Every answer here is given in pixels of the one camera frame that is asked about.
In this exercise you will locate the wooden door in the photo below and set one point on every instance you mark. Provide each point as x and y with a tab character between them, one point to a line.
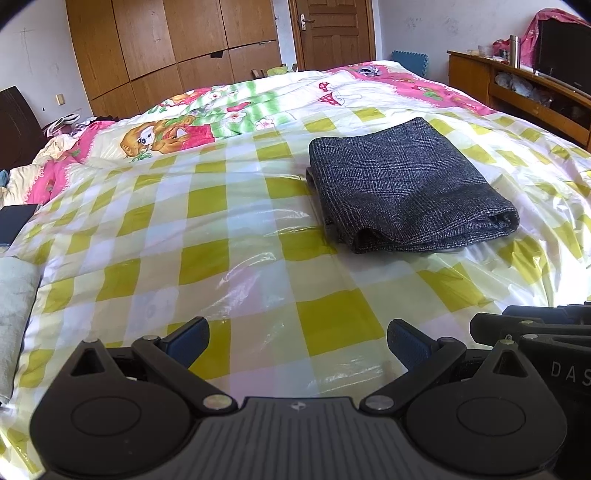
334	37

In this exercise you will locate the clear plastic bags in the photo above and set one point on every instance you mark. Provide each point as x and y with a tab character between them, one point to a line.
517	85

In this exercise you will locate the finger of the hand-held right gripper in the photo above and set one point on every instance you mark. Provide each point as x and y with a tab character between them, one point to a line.
508	328
535	311

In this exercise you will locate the grey checked pants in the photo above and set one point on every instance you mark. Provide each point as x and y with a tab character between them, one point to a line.
406	184

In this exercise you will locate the dark blue notebook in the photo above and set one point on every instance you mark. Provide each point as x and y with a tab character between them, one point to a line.
16	224

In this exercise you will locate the wooden TV cabinet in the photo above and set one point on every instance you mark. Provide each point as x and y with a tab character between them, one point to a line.
475	78

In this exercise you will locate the steel thermos bottle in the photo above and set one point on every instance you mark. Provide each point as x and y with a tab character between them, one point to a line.
515	50

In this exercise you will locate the grey pillow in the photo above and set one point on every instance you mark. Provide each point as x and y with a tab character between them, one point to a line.
16	314

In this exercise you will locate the black television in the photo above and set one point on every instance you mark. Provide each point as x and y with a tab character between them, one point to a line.
563	55

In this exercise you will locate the blue foam mat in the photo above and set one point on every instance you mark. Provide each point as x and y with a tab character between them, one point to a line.
411	62

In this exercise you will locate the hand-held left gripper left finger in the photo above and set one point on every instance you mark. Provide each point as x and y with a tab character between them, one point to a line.
187	341

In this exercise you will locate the dark wooden headboard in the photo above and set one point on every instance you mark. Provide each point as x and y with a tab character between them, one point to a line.
18	124

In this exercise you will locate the wooden wardrobe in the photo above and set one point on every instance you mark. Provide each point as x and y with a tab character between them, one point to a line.
175	41

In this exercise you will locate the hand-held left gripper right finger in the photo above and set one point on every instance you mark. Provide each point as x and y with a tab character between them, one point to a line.
411	344

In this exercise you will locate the pink white crumpled bedding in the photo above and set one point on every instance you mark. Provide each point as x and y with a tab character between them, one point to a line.
51	161

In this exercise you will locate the pink cloth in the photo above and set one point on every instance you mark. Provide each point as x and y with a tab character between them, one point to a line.
535	27

